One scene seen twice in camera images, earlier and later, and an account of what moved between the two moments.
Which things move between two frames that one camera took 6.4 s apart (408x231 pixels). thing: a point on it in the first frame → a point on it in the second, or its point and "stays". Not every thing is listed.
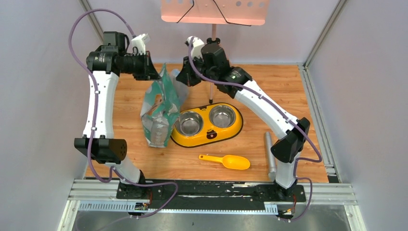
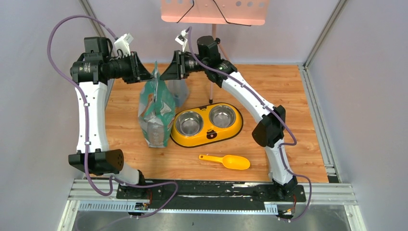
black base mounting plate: [210, 194] stays
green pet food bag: [160, 108] stays
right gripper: [186, 75] → [177, 69]
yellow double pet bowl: [206, 123] stays
